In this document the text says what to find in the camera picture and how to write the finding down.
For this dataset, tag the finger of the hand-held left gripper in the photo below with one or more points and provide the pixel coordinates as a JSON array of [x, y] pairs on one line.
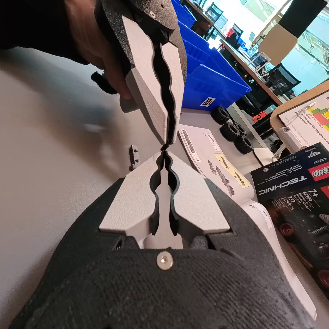
[[140, 64], [177, 77]]

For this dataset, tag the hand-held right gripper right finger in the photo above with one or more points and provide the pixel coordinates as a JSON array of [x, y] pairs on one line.
[[198, 205]]

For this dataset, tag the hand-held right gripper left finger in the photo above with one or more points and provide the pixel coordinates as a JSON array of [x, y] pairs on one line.
[[131, 203]]

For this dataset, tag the light grey toy beam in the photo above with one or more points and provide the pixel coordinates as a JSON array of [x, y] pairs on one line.
[[134, 157]]

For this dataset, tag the black toy connector pin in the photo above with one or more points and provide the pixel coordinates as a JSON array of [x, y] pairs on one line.
[[166, 145]]

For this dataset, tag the person's left hand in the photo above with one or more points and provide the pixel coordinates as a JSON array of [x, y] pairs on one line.
[[97, 46]]

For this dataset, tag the blue storage bin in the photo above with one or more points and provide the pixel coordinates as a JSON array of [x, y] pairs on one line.
[[195, 43], [183, 12]]

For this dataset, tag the blue bin with tag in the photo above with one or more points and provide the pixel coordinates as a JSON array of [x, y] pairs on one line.
[[218, 87]]

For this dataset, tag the building instruction booklet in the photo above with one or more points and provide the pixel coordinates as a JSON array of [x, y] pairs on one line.
[[205, 149]]

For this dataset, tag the long wooden table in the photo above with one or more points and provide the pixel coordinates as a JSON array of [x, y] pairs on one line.
[[252, 69]]

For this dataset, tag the black toy set box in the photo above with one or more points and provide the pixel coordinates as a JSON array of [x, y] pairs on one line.
[[295, 205]]

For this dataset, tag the black office chair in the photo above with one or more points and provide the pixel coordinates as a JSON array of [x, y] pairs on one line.
[[282, 77]]

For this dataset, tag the wooden board with instruction sheet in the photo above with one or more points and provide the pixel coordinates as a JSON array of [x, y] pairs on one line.
[[308, 120]]

